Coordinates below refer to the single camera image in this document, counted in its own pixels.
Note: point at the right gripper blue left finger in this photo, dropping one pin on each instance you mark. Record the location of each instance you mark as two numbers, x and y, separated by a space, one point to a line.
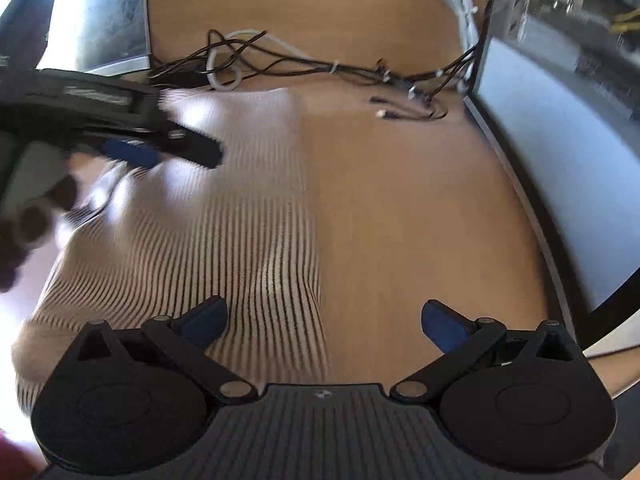
183 341

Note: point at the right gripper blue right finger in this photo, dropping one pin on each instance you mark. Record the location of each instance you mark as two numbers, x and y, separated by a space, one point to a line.
463 344

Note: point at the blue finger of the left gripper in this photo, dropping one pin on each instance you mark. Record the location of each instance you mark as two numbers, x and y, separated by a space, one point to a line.
193 147
134 154

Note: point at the beige black striped sweater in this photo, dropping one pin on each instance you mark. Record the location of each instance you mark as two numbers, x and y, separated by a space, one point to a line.
174 235

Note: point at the person's left hand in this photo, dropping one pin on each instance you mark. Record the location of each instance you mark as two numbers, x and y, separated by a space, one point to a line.
36 186

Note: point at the black curved monitor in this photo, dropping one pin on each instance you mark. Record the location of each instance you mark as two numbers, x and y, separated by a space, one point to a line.
104 37

